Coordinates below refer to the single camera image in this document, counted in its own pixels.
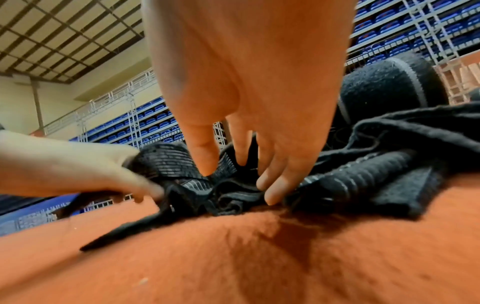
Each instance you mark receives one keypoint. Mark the person's left hand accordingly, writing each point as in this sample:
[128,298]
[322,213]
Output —
[67,166]

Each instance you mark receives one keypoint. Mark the person's right hand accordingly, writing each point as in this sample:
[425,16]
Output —
[255,71]

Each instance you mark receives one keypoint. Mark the blue fascia board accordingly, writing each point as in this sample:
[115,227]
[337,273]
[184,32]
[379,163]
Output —
[37,215]

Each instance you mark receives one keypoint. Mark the metal truss column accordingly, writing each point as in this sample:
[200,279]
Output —
[105,104]
[431,27]

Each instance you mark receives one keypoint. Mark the tiered bleacher seats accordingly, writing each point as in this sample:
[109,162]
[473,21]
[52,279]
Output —
[142,122]
[405,29]

